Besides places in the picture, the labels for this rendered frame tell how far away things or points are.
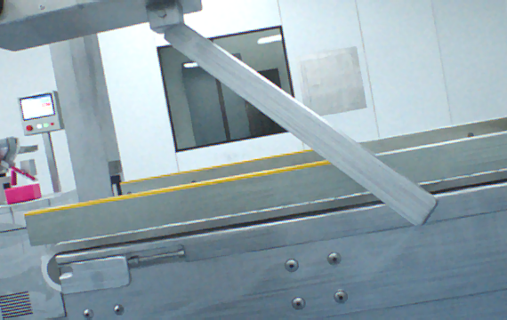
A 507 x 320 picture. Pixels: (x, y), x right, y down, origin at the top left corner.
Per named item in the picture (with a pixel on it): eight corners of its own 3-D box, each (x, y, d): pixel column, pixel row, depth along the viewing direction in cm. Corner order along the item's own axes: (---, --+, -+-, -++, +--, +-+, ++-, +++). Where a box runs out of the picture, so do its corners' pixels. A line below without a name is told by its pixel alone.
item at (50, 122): (35, 196, 311) (14, 96, 308) (41, 195, 321) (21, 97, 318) (71, 190, 312) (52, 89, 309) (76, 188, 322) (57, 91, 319)
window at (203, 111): (175, 152, 559) (156, 46, 552) (175, 152, 560) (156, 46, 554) (300, 130, 564) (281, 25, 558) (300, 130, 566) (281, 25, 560)
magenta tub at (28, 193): (6, 204, 276) (3, 189, 276) (15, 202, 288) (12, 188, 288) (35, 200, 277) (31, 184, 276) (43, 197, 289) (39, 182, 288)
